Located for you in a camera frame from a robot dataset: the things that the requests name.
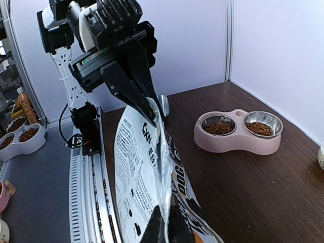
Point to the steel feeder bowl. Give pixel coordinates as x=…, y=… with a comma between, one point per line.
x=266, y=118
x=217, y=119

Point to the front steel feeder bowl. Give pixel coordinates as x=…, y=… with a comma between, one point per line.
x=217, y=119

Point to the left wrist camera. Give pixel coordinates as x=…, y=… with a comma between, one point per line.
x=101, y=24

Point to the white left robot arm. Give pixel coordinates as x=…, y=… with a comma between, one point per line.
x=60, y=42

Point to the brown bottle outside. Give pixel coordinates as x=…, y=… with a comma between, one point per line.
x=24, y=102

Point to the white triple bowl outside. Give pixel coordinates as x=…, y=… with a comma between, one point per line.
x=27, y=139

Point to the pink double pet feeder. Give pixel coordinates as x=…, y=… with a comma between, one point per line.
x=241, y=138

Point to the left aluminium frame post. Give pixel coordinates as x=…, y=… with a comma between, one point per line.
x=229, y=39

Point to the front aluminium rail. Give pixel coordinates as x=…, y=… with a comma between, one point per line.
x=92, y=213

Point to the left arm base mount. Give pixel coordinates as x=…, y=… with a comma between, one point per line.
x=86, y=120

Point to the rear steel feeder bowl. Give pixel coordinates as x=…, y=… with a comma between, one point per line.
x=266, y=118

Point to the pink bowl outside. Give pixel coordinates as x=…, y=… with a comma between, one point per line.
x=7, y=191

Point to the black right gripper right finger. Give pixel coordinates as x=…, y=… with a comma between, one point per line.
x=178, y=229

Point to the pet food bag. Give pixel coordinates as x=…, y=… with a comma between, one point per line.
x=148, y=172

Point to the brown kibble pellets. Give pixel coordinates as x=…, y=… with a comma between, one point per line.
x=225, y=128

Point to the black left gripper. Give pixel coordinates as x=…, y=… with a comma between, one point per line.
x=125, y=69

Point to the white floral ceramic bowl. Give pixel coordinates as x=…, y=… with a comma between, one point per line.
x=320, y=155

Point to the metal food scoop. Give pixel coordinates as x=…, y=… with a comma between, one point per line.
x=164, y=102

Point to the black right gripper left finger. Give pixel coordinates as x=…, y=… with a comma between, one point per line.
x=156, y=228

